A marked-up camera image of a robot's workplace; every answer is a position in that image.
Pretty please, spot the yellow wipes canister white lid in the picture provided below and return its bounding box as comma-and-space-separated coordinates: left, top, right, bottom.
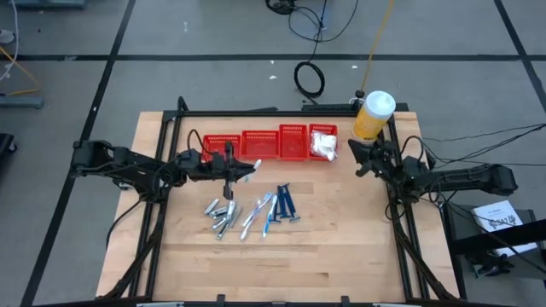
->
351, 90, 397, 142

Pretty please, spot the yellow floor cable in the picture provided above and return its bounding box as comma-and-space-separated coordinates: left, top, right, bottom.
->
0, 44, 40, 97

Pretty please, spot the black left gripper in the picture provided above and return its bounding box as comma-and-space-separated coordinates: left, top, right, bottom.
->
187, 142, 258, 200

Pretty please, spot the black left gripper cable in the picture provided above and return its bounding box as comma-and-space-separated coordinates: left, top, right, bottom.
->
186, 129, 206, 157

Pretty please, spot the black left base cable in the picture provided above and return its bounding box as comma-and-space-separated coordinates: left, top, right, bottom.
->
105, 198, 144, 251

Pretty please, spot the red plastic basket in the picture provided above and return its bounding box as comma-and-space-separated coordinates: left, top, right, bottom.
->
203, 134, 241, 163
279, 124, 309, 162
241, 130, 281, 161
308, 123, 339, 162

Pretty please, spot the white toothbrush blue grip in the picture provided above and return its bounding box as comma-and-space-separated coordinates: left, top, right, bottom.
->
262, 194, 279, 239

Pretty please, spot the black metal rig frame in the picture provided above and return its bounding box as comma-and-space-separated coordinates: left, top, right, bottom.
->
102, 96, 460, 307

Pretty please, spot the clear bag of cotton pads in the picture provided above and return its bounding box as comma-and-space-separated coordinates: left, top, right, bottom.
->
310, 130, 339, 157

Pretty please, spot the white floor cable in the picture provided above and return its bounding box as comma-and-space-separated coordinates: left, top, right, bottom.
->
0, 0, 20, 83

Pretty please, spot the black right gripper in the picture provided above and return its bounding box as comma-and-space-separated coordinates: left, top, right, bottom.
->
347, 139, 400, 180

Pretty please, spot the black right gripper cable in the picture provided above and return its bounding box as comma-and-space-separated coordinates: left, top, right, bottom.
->
400, 135, 427, 165

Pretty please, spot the grey metal floor base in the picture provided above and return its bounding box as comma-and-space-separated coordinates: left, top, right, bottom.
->
0, 96, 44, 110
12, 0, 87, 10

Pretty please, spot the black coiled cable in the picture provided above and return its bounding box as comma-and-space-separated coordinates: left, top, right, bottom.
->
293, 0, 328, 106

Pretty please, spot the white printed booklet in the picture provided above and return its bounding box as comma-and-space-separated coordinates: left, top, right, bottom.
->
471, 200, 538, 258

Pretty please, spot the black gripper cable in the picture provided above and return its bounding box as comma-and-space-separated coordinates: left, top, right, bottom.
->
400, 135, 427, 165
186, 129, 206, 157

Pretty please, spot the black side stand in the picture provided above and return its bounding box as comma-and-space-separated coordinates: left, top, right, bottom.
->
441, 202, 546, 281

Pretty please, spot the blue razors pile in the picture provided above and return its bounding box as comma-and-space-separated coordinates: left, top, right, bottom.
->
270, 194, 283, 225

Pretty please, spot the black floor cable bundle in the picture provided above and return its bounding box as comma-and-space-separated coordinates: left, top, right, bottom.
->
264, 0, 360, 43

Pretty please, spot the thin black power cable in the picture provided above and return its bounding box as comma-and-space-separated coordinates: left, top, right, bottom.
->
451, 159, 546, 168
421, 123, 546, 143

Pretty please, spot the yellow hanging cord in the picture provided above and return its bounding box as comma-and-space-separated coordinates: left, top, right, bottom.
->
359, 0, 396, 93

